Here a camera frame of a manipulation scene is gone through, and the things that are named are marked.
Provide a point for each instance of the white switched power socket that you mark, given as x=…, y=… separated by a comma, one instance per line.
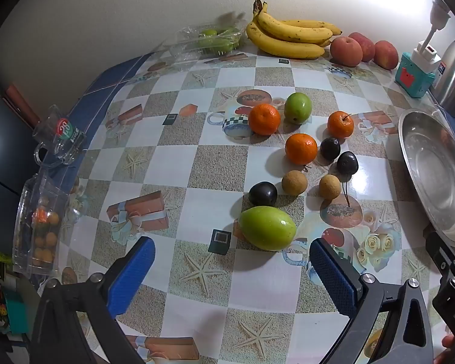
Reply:
x=426, y=60

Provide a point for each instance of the heap of orange kumquats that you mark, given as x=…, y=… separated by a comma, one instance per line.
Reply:
x=45, y=239

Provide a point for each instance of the teal toy box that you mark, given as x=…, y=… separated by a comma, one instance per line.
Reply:
x=411, y=79

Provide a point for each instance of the red apple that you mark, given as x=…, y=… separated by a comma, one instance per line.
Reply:
x=386, y=55
x=345, y=51
x=367, y=47

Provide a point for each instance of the clear plastic fruit box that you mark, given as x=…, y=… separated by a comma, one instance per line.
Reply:
x=26, y=235

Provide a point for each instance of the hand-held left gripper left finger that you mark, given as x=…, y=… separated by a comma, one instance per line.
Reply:
x=134, y=273

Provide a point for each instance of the stainless steel bowl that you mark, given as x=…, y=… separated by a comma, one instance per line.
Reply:
x=432, y=174

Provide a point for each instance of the clear plastic clamshell box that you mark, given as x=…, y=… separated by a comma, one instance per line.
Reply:
x=182, y=51

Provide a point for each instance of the dark cabinet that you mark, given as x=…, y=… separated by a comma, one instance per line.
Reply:
x=3, y=167

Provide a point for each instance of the orange tangerine with stem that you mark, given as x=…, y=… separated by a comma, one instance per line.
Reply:
x=340, y=124

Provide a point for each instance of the dark purple plum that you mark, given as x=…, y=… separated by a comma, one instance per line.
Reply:
x=347, y=162
x=330, y=148
x=262, y=194

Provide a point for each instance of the glass mug with logo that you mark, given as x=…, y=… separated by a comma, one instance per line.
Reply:
x=62, y=131

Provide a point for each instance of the person's right hand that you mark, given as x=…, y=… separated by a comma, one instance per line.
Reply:
x=448, y=342

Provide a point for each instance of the yellow banana bunch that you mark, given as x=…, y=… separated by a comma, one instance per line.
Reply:
x=284, y=45

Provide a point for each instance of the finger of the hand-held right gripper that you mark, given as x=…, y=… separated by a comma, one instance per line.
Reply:
x=440, y=248

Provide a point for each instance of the tan longan with twig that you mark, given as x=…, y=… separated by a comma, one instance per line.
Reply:
x=330, y=186

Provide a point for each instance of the small green jujube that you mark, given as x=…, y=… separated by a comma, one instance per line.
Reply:
x=297, y=107

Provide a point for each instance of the large green jujube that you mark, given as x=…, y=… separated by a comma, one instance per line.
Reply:
x=267, y=227

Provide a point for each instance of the heap of green jujubes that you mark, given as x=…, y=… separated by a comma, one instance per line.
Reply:
x=216, y=41

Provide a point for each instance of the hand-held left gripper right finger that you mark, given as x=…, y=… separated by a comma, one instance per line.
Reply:
x=331, y=273

